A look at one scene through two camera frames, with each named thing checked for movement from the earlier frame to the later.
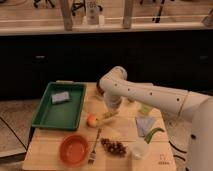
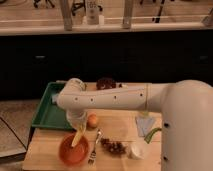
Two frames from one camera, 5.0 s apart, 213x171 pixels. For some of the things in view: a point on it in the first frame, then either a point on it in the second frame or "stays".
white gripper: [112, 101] to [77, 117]
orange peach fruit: [92, 120] stays
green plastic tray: [62, 115] stays
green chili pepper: [148, 136] stays
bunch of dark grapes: [113, 147] stays
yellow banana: [107, 117] to [78, 135]
